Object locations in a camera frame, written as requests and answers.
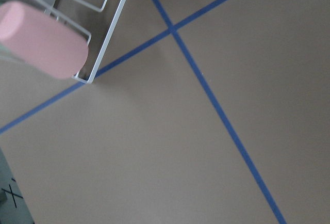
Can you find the pink cup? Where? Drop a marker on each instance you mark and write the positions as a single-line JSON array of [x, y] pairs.
[[41, 41]]

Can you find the white wire cup rack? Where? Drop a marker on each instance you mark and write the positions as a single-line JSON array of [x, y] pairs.
[[94, 19]]

